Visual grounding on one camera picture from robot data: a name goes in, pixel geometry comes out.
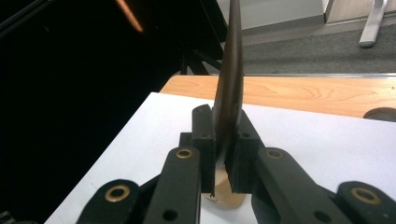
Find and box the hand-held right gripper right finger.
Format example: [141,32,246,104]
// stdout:
[225,108,266,194]

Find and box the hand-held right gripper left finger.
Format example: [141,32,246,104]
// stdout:
[178,104,218,198]

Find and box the round wooden holder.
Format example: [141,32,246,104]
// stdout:
[201,163,248,210]

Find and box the black kitchen knife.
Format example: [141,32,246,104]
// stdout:
[213,0,245,166]

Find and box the white table cover sheet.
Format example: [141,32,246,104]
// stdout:
[43,91,396,224]

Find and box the black metal stand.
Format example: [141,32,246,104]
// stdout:
[178,46,224,77]

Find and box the black curtain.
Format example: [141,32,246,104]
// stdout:
[0,0,229,223]

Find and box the dark table cable grommet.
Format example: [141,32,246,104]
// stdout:
[362,106,396,123]

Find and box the white metal desk frame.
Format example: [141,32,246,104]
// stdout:
[358,0,390,49]

